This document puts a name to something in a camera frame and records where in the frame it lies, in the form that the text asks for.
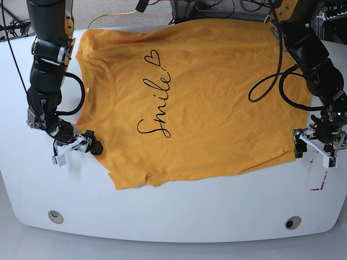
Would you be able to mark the white power strip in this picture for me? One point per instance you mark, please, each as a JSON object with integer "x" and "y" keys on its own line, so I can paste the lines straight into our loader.
{"x": 334, "y": 14}

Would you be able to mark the red tape rectangle marking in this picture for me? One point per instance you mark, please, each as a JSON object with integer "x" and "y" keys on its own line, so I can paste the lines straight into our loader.
{"x": 317, "y": 174}

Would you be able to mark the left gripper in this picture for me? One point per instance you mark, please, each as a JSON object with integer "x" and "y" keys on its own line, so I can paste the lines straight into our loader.
{"x": 326, "y": 140}

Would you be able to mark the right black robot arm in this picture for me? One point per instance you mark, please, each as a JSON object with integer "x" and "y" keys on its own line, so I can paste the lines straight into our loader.
{"x": 53, "y": 24}

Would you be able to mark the right table cable grommet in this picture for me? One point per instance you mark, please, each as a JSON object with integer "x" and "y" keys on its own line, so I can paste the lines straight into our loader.
{"x": 293, "y": 222}

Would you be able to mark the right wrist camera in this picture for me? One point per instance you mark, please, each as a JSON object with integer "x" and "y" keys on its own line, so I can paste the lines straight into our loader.
{"x": 59, "y": 160}

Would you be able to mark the left table cable grommet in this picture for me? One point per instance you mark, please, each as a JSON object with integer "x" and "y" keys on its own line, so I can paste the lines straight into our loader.
{"x": 55, "y": 217}

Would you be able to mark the orange T-shirt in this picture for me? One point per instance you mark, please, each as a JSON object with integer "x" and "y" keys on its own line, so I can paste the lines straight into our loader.
{"x": 173, "y": 104}

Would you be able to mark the table cable grommet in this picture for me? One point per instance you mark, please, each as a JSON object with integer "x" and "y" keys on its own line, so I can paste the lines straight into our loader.
{"x": 55, "y": 217}
{"x": 293, "y": 222}

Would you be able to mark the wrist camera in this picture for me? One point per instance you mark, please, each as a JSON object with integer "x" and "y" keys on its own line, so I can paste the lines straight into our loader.
{"x": 330, "y": 162}
{"x": 59, "y": 160}

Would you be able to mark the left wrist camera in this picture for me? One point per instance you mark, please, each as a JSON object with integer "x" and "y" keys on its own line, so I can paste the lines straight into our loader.
{"x": 330, "y": 162}

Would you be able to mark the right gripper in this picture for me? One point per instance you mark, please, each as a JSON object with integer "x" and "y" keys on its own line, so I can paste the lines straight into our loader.
{"x": 63, "y": 134}

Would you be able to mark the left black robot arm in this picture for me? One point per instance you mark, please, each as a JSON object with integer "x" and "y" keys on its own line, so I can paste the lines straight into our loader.
{"x": 323, "y": 79}

